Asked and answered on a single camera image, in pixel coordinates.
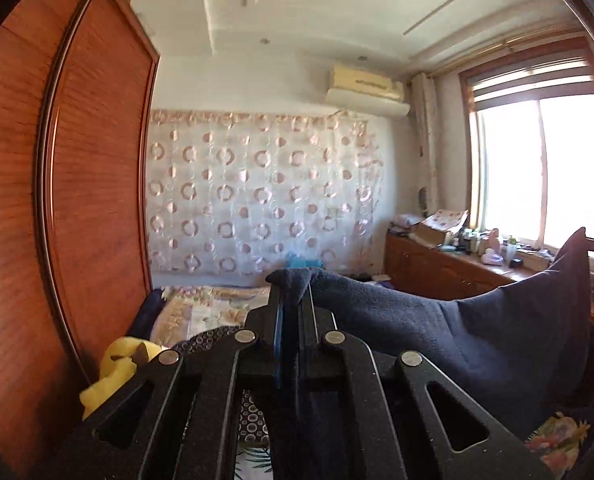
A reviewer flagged navy blue garment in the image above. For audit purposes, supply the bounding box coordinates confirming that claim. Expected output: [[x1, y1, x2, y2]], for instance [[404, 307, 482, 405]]
[[267, 229, 591, 439]]

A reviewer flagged dark circle-patterned folded cloth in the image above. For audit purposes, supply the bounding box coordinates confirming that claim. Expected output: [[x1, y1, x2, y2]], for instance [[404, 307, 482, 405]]
[[173, 326, 270, 448]]

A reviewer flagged yellow folded cloth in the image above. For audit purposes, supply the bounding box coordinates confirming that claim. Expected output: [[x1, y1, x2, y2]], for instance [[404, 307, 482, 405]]
[[79, 337, 166, 420]]

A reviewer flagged floral quilt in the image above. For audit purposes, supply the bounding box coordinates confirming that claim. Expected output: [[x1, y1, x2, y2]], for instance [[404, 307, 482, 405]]
[[149, 285, 271, 348]]

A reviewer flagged long wooden sideboard cabinet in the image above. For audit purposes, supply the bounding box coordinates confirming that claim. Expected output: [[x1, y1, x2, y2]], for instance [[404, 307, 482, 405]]
[[383, 231, 594, 336]]

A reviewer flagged light blue toy box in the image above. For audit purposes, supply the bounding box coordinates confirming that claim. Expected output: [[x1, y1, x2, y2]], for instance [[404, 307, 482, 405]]
[[285, 252, 325, 269]]

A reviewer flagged cardboard box with patterned lid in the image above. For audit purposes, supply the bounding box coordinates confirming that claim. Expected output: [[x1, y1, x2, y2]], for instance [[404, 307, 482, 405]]
[[410, 209, 468, 247]]

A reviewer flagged bed with leaf-print cover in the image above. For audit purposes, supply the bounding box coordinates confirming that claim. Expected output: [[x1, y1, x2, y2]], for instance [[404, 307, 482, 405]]
[[148, 284, 591, 480]]

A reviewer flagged circle-patterned sheer curtain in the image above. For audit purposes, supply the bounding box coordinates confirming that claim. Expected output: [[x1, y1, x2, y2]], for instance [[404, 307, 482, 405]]
[[146, 110, 384, 280]]

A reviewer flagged wooden wardrobe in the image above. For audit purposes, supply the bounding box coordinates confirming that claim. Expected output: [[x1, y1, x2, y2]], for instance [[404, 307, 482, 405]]
[[0, 0, 159, 479]]

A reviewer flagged window with wooden frame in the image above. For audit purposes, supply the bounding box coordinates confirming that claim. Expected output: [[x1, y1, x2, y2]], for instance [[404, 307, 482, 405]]
[[460, 37, 594, 249]]

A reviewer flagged white wall air conditioner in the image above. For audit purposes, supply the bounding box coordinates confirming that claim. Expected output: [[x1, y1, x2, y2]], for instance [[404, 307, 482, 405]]
[[325, 65, 411, 118]]

